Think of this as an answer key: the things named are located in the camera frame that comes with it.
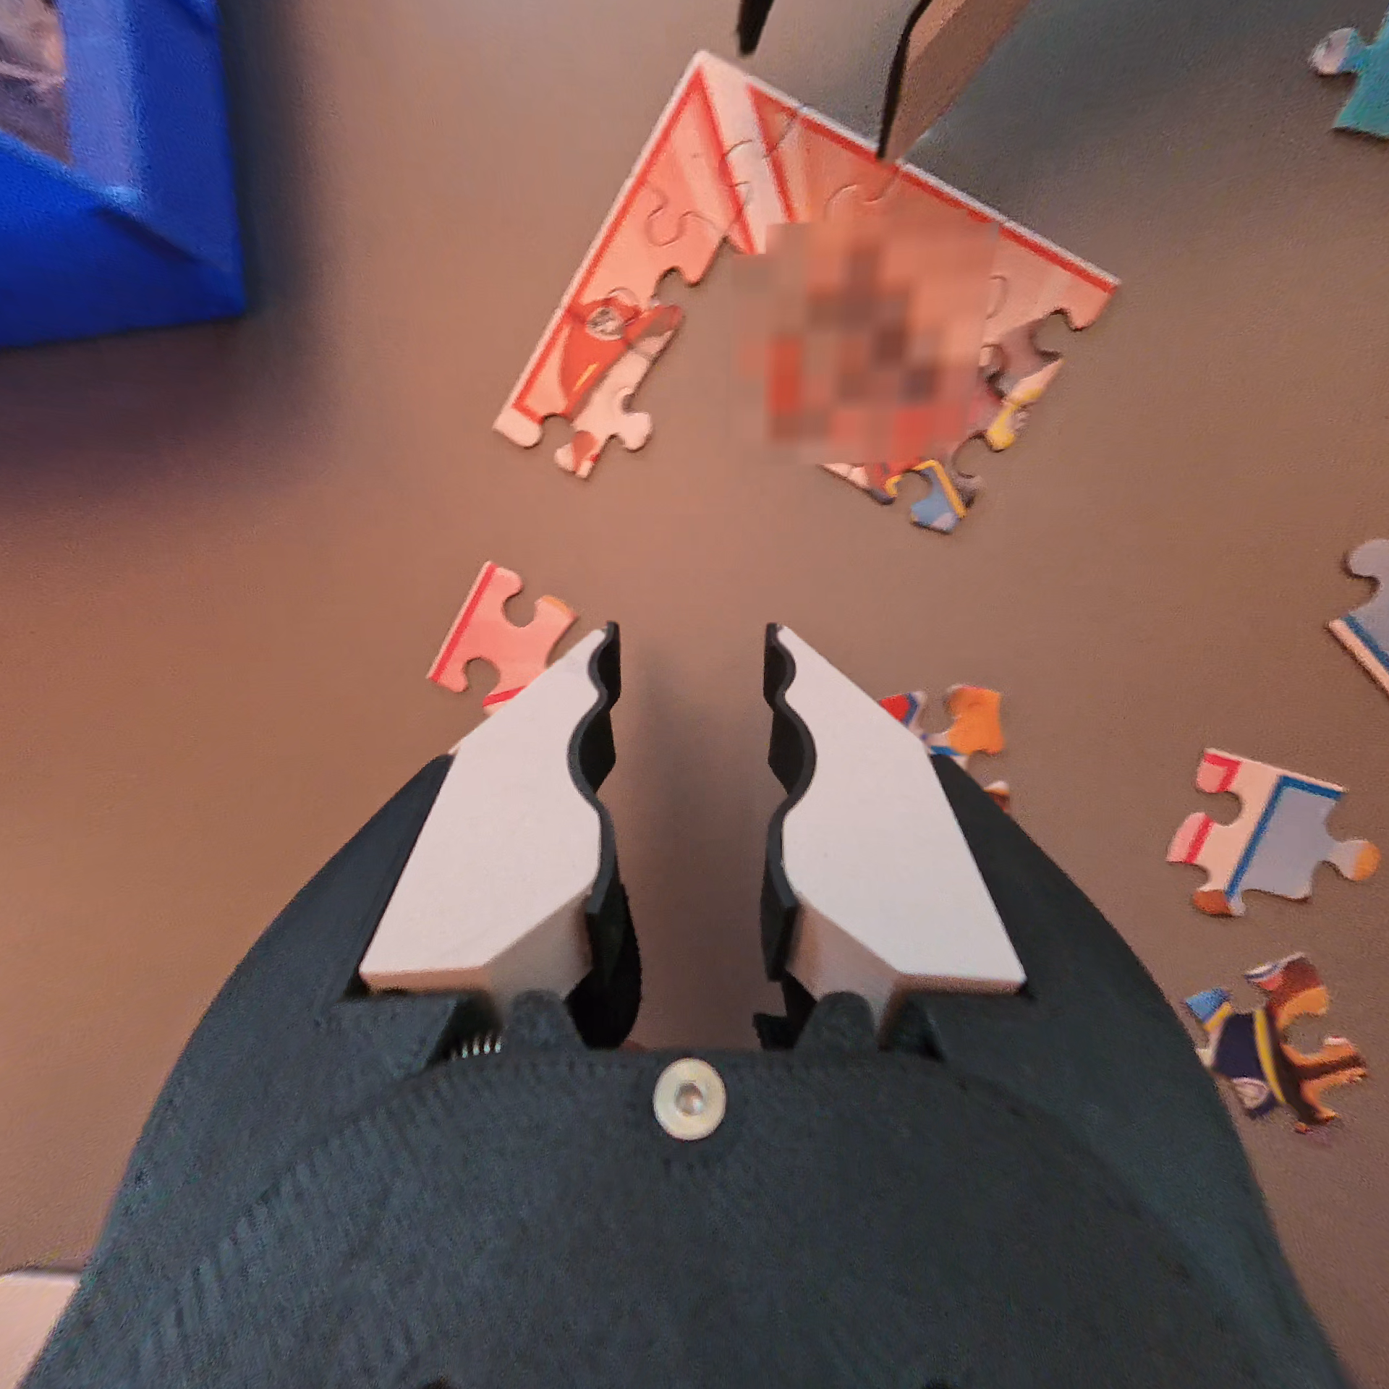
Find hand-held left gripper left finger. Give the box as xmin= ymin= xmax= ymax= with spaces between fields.
xmin=359 ymin=622 xmax=642 ymax=1049

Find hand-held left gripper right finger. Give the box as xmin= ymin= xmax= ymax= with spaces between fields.
xmin=755 ymin=622 xmax=1027 ymax=1049

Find white puzzle piece orange knob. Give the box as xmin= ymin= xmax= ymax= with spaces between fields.
xmin=877 ymin=683 xmax=1011 ymax=814

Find red fire dog puzzle section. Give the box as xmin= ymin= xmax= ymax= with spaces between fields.
xmin=493 ymin=48 xmax=1122 ymax=536

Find red uniform puzzle piece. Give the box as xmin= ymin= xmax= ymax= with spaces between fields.
xmin=826 ymin=457 xmax=980 ymax=536

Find blue white red-striped puzzle piece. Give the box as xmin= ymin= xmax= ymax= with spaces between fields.
xmin=1166 ymin=750 xmax=1383 ymax=918

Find blue uniform dog puzzle piece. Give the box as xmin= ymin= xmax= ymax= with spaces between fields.
xmin=1183 ymin=953 xmax=1371 ymax=1133

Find grey desk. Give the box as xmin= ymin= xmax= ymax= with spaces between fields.
xmin=0 ymin=0 xmax=1389 ymax=1389

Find pink striped puzzle piece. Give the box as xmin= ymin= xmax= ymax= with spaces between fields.
xmin=427 ymin=561 xmax=579 ymax=715

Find teal puzzle piece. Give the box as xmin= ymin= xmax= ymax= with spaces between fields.
xmin=1309 ymin=22 xmax=1389 ymax=139

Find white stand base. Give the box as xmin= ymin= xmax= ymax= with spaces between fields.
xmin=0 ymin=1264 xmax=87 ymax=1389

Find blue plastic bin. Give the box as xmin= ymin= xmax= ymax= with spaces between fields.
xmin=0 ymin=0 xmax=250 ymax=351

